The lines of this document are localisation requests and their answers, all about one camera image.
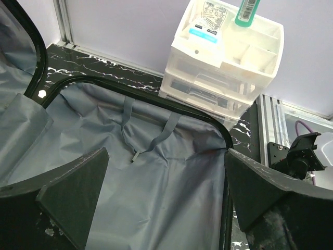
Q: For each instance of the pink and teal kids suitcase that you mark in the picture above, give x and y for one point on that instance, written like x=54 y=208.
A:
x=165 y=185

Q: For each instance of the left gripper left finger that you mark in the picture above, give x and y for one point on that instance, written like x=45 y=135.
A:
x=53 y=210

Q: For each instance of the white drawer organizer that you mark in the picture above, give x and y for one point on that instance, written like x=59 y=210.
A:
x=223 y=79

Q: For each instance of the white packet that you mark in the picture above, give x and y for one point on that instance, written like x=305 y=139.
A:
x=206 y=20

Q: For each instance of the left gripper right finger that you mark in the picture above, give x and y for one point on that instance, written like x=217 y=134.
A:
x=276 y=211

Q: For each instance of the aluminium frame rail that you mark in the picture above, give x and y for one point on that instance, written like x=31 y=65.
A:
x=276 y=123

